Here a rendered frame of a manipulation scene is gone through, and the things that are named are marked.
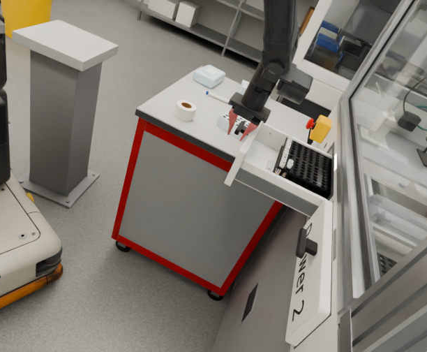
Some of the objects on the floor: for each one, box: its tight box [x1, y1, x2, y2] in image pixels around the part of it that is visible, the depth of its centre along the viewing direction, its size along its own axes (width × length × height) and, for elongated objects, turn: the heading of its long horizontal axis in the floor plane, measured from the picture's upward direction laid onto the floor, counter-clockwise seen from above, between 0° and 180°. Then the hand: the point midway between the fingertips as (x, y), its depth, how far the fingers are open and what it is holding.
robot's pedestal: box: [12, 20, 119, 209], centre depth 151 cm, size 30×30×76 cm
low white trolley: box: [111, 66, 311, 301], centre depth 151 cm, size 58×62×76 cm
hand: (235, 134), depth 85 cm, fingers closed on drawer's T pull, 3 cm apart
